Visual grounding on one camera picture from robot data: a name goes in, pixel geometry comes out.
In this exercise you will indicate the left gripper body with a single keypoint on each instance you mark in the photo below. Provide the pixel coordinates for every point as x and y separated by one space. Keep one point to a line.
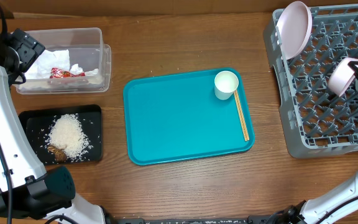
28 50

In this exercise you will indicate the pink bowl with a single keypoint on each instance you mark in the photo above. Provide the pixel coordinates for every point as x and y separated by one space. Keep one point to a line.
342 76

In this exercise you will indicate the large white paper napkin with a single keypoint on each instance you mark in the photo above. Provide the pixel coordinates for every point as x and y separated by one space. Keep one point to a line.
42 67

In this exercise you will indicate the red snack wrapper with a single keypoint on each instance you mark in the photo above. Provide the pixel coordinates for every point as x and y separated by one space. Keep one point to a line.
59 73

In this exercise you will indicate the large white plate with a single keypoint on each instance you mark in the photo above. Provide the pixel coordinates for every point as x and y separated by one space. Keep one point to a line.
294 26

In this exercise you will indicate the wooden chopstick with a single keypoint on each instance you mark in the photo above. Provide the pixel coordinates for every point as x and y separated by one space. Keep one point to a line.
243 115
240 115

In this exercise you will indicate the white paper cup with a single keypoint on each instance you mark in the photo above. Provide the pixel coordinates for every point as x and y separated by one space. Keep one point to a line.
225 84

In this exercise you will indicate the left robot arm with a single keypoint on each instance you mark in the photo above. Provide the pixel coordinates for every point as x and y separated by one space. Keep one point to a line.
27 188

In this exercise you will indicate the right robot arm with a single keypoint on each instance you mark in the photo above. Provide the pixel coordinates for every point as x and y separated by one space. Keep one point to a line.
342 200

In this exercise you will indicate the clear plastic bin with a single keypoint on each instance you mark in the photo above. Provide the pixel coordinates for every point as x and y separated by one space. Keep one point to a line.
86 48

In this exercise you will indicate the grey dish rack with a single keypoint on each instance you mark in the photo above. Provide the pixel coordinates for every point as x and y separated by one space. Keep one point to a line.
316 122

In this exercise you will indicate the black tray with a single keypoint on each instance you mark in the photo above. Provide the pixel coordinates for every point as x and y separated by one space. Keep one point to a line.
38 124

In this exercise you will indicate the pile of white rice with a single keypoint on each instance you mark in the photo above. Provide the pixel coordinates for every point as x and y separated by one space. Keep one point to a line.
67 134

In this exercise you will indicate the brown food scrap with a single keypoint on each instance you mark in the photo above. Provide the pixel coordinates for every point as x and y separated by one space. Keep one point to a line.
59 154

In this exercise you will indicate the teal serving tray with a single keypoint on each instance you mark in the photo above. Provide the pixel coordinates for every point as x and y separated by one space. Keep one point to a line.
178 117

